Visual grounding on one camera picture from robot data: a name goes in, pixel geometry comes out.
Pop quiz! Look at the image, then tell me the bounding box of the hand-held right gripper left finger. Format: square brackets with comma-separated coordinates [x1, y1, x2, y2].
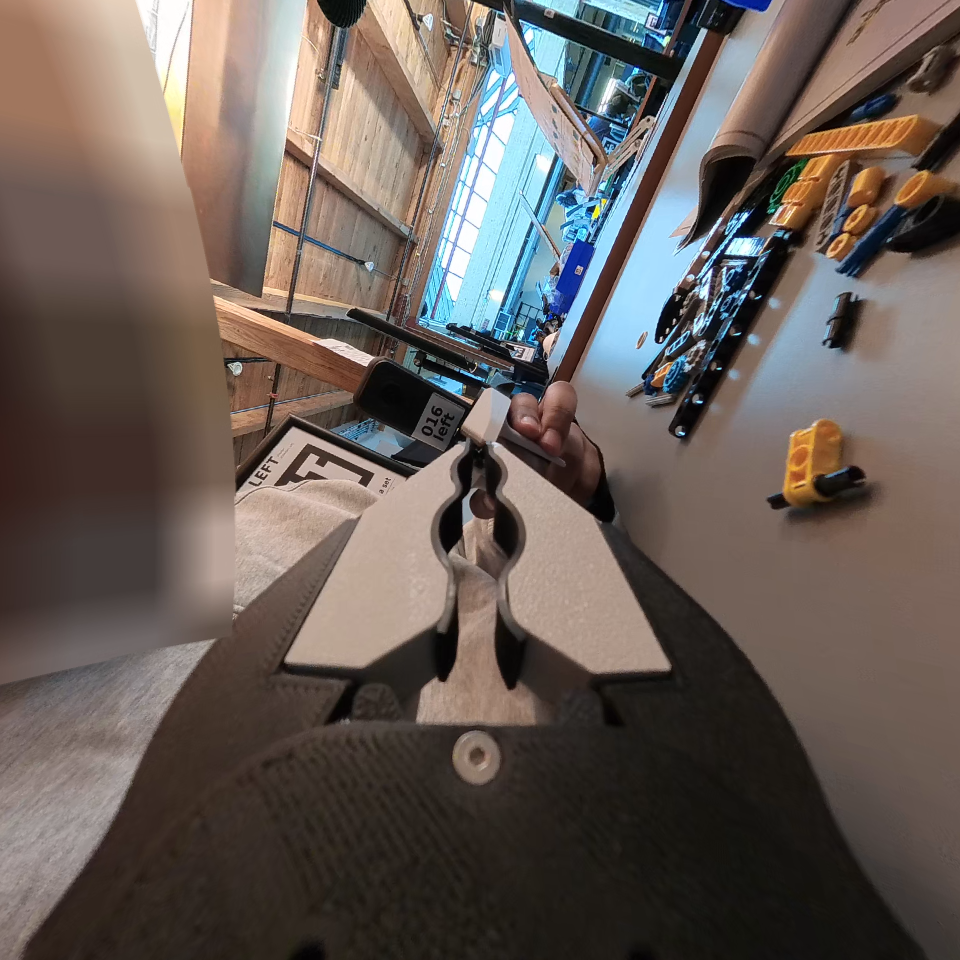
[282, 441, 477, 685]

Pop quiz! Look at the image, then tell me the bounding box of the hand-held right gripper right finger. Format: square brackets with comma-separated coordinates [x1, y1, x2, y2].
[483, 442, 674, 689]

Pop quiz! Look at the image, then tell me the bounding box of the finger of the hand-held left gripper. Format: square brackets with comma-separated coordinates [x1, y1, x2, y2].
[461, 388, 516, 445]

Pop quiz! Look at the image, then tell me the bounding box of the yellow lego connector with pin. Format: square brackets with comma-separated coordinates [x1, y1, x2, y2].
[766, 418, 867, 511]

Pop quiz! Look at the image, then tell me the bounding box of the black lego pin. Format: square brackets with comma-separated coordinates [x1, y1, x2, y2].
[825, 292, 861, 351]

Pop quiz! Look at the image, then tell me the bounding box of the yellow T-shaped lego beam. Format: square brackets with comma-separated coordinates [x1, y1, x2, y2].
[768, 153, 837, 230]

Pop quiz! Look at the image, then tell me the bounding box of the green lego gear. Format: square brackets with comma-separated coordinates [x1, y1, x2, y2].
[772, 156, 813, 204]

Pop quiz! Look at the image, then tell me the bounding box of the grey five-hole lego beam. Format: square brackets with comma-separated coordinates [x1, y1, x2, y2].
[813, 159, 858, 256]

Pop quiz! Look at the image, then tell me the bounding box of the scatter of small lego pins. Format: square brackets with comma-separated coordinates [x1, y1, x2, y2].
[825, 161, 960, 280]

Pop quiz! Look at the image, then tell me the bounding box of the yellow long lego beam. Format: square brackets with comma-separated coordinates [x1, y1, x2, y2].
[786, 114, 942, 159]

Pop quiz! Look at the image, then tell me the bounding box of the lego instruction booklet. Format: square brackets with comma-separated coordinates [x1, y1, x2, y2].
[678, 0, 960, 249]

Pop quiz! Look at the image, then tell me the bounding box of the black lego bush connector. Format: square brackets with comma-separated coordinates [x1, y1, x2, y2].
[887, 196, 960, 254]

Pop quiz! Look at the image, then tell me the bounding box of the grey lego pin connector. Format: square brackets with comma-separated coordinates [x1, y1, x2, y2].
[907, 45, 960, 95]

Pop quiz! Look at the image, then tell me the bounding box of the person's left hand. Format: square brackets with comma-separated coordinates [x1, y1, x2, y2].
[508, 381, 607, 505]

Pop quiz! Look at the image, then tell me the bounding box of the large brown cardboard piece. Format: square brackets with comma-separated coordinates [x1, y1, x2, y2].
[506, 11, 610, 192]

